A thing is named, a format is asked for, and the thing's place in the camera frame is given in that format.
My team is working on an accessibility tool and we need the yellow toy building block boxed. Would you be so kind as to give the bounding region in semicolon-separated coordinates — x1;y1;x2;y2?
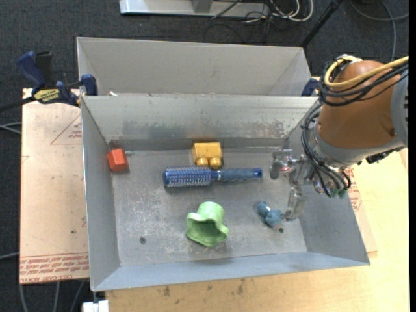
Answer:
190;142;224;170

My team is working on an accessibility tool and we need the black cylinder on white bracket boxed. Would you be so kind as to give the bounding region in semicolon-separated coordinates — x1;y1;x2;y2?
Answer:
365;150;393;166

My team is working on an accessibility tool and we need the grey metal bin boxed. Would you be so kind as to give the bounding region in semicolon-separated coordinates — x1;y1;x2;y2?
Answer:
76;36;371;293

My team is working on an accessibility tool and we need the green soft cup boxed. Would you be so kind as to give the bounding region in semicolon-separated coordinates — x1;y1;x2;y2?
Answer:
185;201;230;248

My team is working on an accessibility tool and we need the orange-red block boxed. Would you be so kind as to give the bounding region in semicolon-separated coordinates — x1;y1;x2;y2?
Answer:
107;148;130;172

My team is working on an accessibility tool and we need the blue hairbrush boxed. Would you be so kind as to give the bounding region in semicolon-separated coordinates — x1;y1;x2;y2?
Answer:
162;166;263;189

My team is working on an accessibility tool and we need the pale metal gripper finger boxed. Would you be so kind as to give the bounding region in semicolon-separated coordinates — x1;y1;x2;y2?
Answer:
283;187;299;222
293;192;308;221

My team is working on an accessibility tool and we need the blue toy animal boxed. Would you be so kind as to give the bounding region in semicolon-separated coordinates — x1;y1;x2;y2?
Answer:
256;201;285;229

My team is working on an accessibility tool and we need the brown cardboard board, red print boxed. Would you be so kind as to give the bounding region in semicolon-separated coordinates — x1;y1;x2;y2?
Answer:
19;88;380;285

